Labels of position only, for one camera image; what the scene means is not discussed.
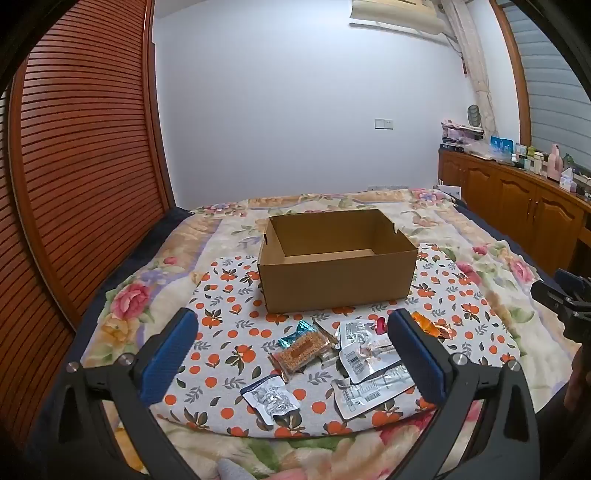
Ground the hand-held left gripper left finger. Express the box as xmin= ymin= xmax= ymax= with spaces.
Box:
xmin=46 ymin=308 xmax=199 ymax=480

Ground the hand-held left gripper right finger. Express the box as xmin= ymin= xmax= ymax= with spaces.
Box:
xmin=388 ymin=308 xmax=541 ymax=480

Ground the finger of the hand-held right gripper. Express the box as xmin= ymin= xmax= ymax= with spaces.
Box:
xmin=530 ymin=278 xmax=572 ymax=320
xmin=553 ymin=268 xmax=591 ymax=302

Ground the orange foil snack packet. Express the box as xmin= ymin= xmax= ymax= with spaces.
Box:
xmin=411 ymin=311 xmax=454 ymax=341

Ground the brown cardboard box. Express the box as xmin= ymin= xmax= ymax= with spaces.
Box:
xmin=257 ymin=209 xmax=419 ymax=315

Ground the clear sesame brittle packet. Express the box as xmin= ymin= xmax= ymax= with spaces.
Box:
xmin=269 ymin=333 xmax=331 ymax=384

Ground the silver packet with red label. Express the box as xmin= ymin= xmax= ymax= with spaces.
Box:
xmin=339 ymin=335 xmax=403 ymax=385

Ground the silver packet with orange picture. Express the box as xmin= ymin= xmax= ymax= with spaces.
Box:
xmin=331 ymin=364 xmax=417 ymax=420

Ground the silver packet with grey print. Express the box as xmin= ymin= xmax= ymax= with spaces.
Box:
xmin=332 ymin=320 xmax=376 ymax=352

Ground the orange fruit print mat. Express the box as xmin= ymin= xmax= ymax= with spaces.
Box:
xmin=154 ymin=244 xmax=520 ymax=438

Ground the clear gold-edged snack packet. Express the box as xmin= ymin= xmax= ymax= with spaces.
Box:
xmin=311 ymin=318 xmax=343 ymax=368

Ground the wooden cabinet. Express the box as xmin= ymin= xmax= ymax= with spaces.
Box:
xmin=437 ymin=149 xmax=591 ymax=280

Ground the small blue white packet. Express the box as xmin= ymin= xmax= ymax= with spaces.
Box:
xmin=240 ymin=374 xmax=301 ymax=428

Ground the teal foil candy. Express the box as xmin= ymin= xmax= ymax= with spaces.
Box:
xmin=279 ymin=319 xmax=317 ymax=350

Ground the pink bottle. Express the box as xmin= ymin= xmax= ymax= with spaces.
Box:
xmin=547 ymin=143 xmax=563 ymax=182

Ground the row of small bottles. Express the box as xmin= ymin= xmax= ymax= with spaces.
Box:
xmin=514 ymin=143 xmax=548 ymax=175

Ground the floral blanket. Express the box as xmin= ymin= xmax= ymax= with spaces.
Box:
xmin=76 ymin=187 xmax=591 ymax=480

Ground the pile of pink packages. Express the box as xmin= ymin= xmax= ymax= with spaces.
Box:
xmin=440 ymin=119 xmax=484 ymax=151

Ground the grey window blind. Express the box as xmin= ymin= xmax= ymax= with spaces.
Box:
xmin=502 ymin=0 xmax=591 ymax=155

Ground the white curtain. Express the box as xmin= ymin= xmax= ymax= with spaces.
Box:
xmin=442 ymin=0 xmax=498 ymax=139

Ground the white air conditioner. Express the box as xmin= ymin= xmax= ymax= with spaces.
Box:
xmin=349 ymin=0 xmax=447 ymax=36

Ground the wooden window frame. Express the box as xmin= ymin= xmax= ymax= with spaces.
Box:
xmin=489 ymin=0 xmax=533 ymax=149

